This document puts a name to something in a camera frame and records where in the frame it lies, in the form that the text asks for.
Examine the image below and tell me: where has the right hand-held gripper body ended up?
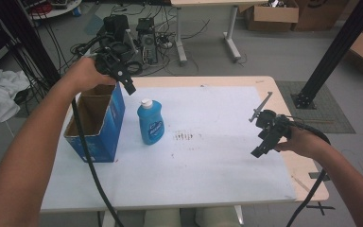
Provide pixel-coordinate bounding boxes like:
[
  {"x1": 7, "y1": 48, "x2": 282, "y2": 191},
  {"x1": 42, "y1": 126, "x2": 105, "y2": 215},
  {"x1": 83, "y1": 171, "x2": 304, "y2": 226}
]
[{"x1": 248, "y1": 91, "x2": 293, "y2": 142}]

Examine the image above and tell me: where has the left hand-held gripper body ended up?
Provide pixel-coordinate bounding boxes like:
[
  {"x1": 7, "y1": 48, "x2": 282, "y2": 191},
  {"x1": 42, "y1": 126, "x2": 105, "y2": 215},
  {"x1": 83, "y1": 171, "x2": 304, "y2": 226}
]
[{"x1": 94, "y1": 42, "x2": 133, "y2": 81}]

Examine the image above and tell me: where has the person's left hand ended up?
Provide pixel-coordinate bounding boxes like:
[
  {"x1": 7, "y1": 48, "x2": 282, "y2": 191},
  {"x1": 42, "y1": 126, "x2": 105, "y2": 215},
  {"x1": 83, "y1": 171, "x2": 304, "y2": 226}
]
[{"x1": 62, "y1": 57, "x2": 117, "y2": 95}]

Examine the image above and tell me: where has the person's right hand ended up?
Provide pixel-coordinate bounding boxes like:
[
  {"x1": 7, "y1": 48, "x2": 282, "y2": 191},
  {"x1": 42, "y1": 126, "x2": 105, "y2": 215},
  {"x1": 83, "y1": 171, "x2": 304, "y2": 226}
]
[{"x1": 274, "y1": 125, "x2": 329, "y2": 161}]

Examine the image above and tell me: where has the black box-shaped device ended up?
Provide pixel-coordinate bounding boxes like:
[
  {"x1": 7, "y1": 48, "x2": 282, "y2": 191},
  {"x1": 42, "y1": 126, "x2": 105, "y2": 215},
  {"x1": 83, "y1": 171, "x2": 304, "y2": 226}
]
[{"x1": 97, "y1": 13, "x2": 130, "y2": 44}]

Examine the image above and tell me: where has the black computer tower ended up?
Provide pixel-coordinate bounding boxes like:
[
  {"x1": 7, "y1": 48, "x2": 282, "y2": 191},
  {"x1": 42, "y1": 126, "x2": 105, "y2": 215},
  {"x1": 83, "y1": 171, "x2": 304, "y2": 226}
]
[{"x1": 135, "y1": 17, "x2": 160, "y2": 66}]

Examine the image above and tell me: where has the blue bottle with white cap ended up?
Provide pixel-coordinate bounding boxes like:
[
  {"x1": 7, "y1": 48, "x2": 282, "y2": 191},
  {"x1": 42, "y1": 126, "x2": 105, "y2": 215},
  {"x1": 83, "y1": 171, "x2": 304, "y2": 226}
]
[{"x1": 136, "y1": 97, "x2": 165, "y2": 147}]

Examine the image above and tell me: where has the blue cardboard box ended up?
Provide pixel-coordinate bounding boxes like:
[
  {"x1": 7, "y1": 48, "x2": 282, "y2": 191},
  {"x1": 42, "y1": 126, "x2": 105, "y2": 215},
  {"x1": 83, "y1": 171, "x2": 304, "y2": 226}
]
[{"x1": 63, "y1": 81, "x2": 127, "y2": 164}]

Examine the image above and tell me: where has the grey floor mat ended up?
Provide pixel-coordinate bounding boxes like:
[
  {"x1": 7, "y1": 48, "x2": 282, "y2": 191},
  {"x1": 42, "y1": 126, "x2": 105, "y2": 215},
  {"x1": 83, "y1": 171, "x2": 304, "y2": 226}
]
[{"x1": 275, "y1": 80, "x2": 356, "y2": 134}]

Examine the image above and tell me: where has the white table mat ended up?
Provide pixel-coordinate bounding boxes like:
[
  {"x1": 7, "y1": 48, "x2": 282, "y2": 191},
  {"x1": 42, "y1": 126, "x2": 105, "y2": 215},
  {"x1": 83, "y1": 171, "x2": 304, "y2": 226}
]
[{"x1": 40, "y1": 85, "x2": 298, "y2": 213}]

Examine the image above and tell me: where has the desk with white legs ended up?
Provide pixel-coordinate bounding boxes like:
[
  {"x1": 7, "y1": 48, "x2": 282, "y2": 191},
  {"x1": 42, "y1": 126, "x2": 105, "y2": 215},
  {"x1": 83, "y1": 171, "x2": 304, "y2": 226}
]
[{"x1": 169, "y1": 0, "x2": 270, "y2": 67}]

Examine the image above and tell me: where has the round white table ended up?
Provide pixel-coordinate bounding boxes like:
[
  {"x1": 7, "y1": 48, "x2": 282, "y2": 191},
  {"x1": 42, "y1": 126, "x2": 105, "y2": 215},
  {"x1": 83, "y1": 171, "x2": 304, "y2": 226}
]
[{"x1": 27, "y1": 0, "x2": 83, "y2": 21}]

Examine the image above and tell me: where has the black tape cross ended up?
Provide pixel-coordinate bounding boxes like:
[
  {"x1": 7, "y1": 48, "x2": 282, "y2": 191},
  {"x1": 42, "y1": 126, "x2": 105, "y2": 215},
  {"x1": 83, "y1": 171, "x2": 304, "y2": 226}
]
[{"x1": 305, "y1": 201, "x2": 336, "y2": 217}]

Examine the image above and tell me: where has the black curtain stand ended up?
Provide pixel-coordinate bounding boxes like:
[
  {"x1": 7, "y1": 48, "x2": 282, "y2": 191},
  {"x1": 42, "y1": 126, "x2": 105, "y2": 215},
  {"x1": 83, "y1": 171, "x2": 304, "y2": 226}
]
[{"x1": 0, "y1": 0, "x2": 62, "y2": 87}]

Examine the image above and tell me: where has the black metal stand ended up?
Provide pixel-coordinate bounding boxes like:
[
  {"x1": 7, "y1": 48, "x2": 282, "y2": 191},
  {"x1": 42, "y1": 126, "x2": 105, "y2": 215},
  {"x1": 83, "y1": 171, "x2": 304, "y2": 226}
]
[{"x1": 290, "y1": 0, "x2": 363, "y2": 111}]

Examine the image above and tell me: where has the small brown cardboard box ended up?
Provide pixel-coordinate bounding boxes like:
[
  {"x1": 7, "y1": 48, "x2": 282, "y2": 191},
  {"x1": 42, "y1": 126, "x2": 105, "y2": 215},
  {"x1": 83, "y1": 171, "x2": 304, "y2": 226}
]
[{"x1": 245, "y1": 0, "x2": 300, "y2": 33}]

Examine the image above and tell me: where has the white crumpled cloth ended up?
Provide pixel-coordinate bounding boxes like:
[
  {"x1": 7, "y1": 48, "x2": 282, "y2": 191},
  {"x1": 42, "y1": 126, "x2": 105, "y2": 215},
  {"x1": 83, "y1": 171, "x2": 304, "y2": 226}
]
[{"x1": 0, "y1": 68, "x2": 31, "y2": 127}]

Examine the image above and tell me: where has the large brown cardboard box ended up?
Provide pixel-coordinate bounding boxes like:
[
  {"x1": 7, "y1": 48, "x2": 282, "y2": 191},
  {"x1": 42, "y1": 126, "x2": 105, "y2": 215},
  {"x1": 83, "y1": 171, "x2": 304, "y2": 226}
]
[{"x1": 291, "y1": 0, "x2": 352, "y2": 32}]

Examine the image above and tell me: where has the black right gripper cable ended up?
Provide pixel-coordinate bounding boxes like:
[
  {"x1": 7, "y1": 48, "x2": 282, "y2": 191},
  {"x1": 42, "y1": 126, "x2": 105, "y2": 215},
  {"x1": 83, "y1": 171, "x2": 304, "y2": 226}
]
[{"x1": 285, "y1": 119, "x2": 332, "y2": 227}]

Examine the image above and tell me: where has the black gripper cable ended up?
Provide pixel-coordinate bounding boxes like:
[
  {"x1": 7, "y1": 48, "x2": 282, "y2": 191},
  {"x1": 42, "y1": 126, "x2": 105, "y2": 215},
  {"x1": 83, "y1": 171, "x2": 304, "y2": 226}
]
[
  {"x1": 71, "y1": 97, "x2": 126, "y2": 227},
  {"x1": 285, "y1": 119, "x2": 332, "y2": 227}
]

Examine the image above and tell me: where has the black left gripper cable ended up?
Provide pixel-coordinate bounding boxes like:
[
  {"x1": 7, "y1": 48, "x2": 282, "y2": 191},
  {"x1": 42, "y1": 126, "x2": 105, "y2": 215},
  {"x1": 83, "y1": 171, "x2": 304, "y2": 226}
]
[{"x1": 71, "y1": 97, "x2": 126, "y2": 227}]

